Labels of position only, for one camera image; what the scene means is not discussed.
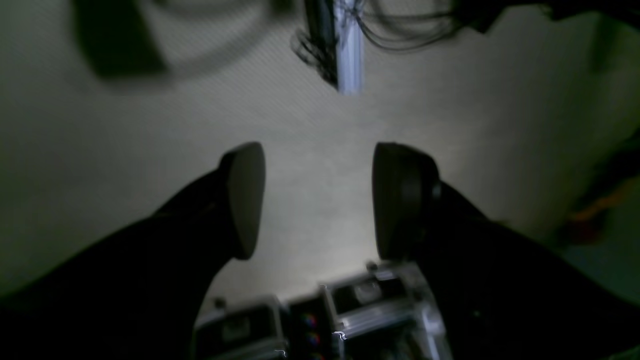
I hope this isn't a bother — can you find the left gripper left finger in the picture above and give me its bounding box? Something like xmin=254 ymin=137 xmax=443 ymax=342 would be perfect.
xmin=1 ymin=142 xmax=266 ymax=360

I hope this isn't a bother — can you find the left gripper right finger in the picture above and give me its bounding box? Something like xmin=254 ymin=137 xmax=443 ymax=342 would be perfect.
xmin=371 ymin=142 xmax=640 ymax=360

